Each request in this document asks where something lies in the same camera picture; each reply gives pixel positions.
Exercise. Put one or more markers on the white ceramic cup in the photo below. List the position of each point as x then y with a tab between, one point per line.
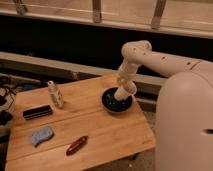
122	93

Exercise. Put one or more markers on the wooden table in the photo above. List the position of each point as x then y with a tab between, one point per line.
110	137

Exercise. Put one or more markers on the reddish brown oblong case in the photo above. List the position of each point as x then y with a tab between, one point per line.
76	145

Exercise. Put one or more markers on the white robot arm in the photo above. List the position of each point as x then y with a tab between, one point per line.
184	110

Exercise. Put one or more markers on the black round bowl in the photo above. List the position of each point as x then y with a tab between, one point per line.
113	105

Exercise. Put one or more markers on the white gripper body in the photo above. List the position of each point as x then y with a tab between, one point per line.
127	70

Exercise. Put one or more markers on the blue sponge cloth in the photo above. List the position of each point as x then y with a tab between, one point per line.
41	135

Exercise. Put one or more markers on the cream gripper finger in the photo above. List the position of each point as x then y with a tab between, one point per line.
120	81
132	88

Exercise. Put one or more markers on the black rectangular case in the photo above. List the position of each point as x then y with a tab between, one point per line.
37	112

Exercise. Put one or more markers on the small clear bottle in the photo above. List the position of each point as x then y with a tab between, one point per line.
55	94

